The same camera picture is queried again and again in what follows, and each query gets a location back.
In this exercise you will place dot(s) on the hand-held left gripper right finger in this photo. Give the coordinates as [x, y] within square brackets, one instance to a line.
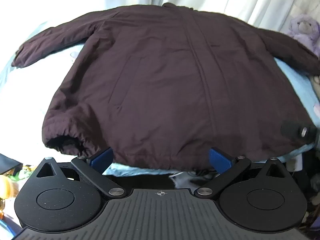
[220, 160]

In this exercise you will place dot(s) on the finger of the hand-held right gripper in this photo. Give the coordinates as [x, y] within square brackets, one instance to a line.
[298, 131]

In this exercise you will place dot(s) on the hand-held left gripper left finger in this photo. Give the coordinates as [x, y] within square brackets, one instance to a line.
[102, 159]

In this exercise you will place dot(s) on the dark brown jacket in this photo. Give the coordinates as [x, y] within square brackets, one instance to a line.
[175, 85]

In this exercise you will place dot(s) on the white power adapter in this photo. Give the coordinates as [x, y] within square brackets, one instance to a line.
[295, 163]

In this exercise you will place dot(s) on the printed floral cloth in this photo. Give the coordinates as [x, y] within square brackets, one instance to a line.
[315, 97]

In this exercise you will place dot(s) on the black box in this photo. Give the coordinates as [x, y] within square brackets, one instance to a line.
[8, 164]

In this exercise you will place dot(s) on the light blue bed sheet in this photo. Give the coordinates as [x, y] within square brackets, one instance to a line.
[32, 90]

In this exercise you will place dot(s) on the yellow soft object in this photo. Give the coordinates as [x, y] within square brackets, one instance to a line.
[7, 186]

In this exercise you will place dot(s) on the purple plush toy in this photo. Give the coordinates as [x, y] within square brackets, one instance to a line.
[303, 28]

